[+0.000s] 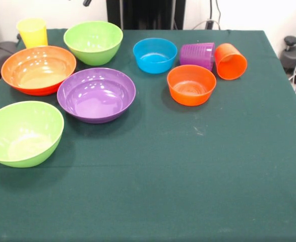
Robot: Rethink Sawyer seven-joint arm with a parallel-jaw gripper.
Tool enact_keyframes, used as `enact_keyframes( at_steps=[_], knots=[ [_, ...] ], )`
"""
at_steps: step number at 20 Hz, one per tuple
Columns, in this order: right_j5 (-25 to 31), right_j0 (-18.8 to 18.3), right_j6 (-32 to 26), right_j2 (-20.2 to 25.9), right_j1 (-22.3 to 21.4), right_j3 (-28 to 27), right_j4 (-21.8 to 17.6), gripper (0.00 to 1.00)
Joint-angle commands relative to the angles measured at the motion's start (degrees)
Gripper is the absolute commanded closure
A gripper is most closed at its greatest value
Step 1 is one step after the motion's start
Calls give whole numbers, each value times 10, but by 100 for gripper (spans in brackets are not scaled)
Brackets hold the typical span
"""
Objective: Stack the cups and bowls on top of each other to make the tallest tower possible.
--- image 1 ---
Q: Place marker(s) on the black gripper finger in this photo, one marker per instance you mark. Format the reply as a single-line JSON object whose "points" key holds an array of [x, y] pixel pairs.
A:
{"points": [[86, 2]]}

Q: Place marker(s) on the lime green plastic bowl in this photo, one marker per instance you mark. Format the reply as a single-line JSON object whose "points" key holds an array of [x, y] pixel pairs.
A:
{"points": [[24, 136], [93, 53]]}

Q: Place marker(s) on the wide orange plastic bowl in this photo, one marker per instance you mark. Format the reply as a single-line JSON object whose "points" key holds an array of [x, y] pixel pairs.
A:
{"points": [[36, 73]]}

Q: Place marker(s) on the blue plastic bowl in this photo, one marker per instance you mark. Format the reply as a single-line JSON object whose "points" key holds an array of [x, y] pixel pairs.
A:
{"points": [[154, 63]]}

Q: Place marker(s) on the purple plastic cup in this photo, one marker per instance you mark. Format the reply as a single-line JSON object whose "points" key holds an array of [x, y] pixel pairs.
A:
{"points": [[197, 55]]}

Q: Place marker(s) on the small orange plastic bowl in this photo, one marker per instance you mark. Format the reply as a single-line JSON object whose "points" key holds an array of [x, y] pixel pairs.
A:
{"points": [[191, 88]]}

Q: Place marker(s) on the orange plastic cup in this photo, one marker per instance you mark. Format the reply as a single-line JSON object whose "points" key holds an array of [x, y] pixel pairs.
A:
{"points": [[229, 63]]}

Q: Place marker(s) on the yellow plastic cup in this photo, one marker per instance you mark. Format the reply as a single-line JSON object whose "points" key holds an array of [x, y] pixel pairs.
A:
{"points": [[34, 35]]}

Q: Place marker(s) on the purple plastic bowl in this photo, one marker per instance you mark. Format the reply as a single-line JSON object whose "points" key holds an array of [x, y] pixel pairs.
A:
{"points": [[95, 100]]}

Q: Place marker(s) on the black office chair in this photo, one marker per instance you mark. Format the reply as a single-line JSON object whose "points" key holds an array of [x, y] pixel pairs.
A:
{"points": [[1, 54]]}

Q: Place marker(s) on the black clamp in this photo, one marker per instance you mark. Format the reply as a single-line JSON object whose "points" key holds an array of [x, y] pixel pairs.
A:
{"points": [[209, 25]]}

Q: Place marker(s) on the dark green tablecloth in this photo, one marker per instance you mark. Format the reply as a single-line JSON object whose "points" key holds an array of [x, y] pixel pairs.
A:
{"points": [[163, 176]]}

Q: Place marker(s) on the black stand with knob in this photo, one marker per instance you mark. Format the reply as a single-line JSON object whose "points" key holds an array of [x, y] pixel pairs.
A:
{"points": [[292, 54]]}

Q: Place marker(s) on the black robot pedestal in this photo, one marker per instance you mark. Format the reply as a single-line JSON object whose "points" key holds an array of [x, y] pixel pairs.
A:
{"points": [[147, 12]]}

